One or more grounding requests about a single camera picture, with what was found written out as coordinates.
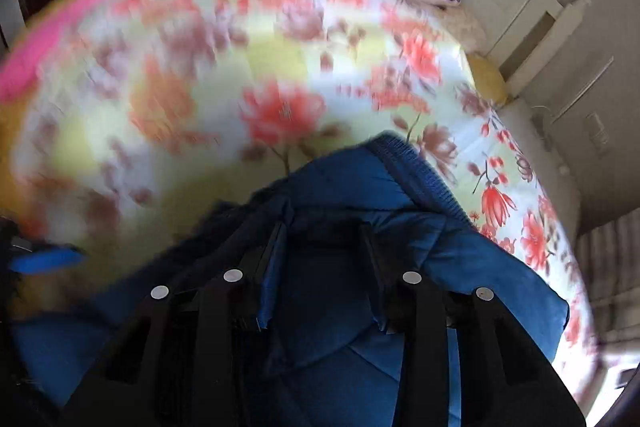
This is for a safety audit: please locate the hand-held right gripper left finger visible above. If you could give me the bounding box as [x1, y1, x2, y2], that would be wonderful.
[60, 221, 292, 427]

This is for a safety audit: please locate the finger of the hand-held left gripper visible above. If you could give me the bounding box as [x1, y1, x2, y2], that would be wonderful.
[10, 244, 87, 276]

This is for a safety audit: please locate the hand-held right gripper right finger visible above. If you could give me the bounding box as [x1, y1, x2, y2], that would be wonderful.
[360, 223, 587, 427]

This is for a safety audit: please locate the blue puffer jacket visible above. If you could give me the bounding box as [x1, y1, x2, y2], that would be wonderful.
[10, 132, 571, 427]

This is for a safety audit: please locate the pink cloth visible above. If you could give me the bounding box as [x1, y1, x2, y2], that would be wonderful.
[0, 0, 119, 104]

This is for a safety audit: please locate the striped curtain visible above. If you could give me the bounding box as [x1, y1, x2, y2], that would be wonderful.
[575, 212, 640, 338]

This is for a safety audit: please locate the floral bed sheet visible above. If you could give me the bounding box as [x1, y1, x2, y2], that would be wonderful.
[0, 0, 601, 408]

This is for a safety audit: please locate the yellow mattress pad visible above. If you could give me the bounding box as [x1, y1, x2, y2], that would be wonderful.
[470, 54, 509, 106]

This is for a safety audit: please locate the beige pillow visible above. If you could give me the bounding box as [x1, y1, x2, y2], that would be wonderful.
[440, 4, 489, 54]

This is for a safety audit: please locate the wall socket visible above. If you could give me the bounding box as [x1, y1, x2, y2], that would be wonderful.
[585, 112, 612, 156]

